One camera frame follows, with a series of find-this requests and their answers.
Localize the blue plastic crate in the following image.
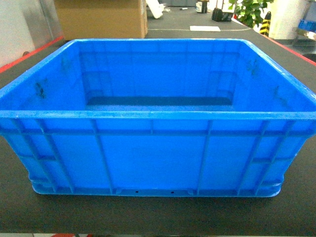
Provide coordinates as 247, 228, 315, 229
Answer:
0, 39, 316, 198

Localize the large cardboard box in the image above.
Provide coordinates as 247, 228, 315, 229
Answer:
54, 0, 148, 40

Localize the white paper sheet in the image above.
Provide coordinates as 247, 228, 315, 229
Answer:
190, 26, 221, 32

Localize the black bag on floor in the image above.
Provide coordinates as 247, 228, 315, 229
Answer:
211, 7, 233, 22

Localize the green potted plant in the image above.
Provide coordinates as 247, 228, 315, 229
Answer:
228, 0, 274, 28

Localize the yellow black striped post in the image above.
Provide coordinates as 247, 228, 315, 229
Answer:
259, 11, 272, 37

